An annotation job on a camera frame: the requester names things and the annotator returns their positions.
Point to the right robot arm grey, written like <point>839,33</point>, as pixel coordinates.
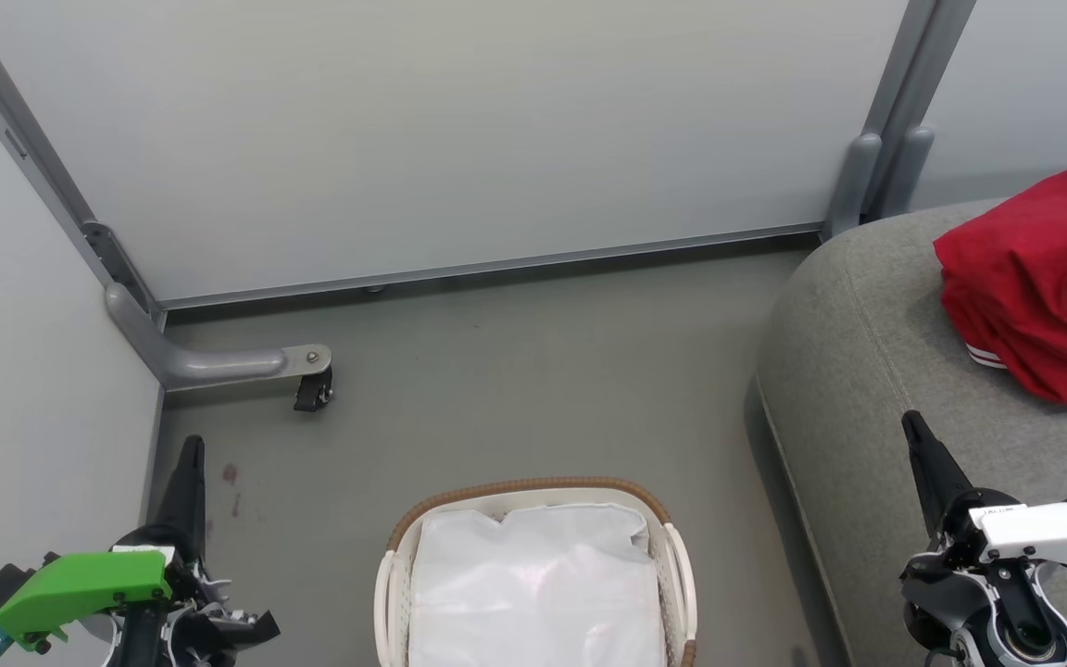
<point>1006,621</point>

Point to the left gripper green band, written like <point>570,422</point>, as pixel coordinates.
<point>80,584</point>

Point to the black caster wheel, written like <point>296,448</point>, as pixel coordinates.
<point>313,394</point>

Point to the grey double partition post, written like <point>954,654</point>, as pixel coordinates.
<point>922,65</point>

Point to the grey post foot bracket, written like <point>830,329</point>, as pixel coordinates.
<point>853,185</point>
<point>911,167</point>

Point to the grey partition bottom rail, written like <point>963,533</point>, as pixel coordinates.
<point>496,267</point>

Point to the red garment with white stripes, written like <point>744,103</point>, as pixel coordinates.
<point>1043,269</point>

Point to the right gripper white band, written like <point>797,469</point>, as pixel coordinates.
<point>1043,533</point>

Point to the dark grey slanted partition post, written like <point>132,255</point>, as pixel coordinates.
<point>33,153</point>

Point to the white basket liner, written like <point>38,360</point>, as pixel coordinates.
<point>533,593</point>

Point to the white laundry basket brown rim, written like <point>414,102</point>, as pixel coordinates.
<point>677,574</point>

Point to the grey curved partition leg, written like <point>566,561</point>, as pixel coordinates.
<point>209,364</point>

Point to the grey fabric sofa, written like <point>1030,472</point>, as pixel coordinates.
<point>867,371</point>

